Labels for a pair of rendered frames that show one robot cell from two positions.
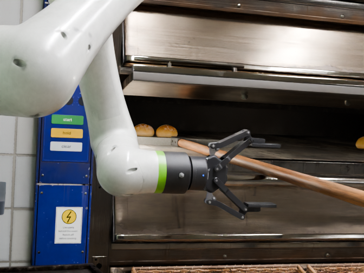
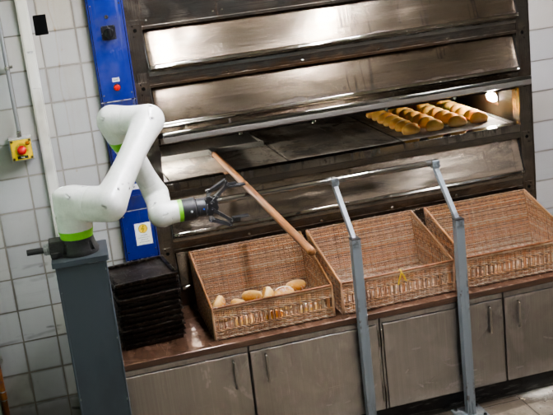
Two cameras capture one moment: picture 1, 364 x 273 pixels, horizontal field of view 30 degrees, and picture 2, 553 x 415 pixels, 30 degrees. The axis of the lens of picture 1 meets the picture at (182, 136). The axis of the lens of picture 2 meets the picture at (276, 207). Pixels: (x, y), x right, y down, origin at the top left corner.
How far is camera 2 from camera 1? 281 cm
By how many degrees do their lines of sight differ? 13
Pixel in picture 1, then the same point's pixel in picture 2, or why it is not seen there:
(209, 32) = (211, 93)
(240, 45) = (234, 97)
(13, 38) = (99, 196)
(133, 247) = (187, 239)
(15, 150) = not seen: hidden behind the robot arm
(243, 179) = (236, 197)
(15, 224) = (111, 238)
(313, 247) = (309, 217)
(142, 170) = (170, 213)
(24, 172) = not seen: hidden behind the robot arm
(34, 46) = (108, 199)
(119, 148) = (157, 203)
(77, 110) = not seen: hidden behind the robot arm
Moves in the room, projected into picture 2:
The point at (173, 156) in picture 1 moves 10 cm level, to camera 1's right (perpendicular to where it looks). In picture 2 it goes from (186, 202) to (210, 199)
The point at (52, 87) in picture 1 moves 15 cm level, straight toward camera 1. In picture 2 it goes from (118, 212) to (118, 223)
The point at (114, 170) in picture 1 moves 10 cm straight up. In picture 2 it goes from (156, 216) to (152, 193)
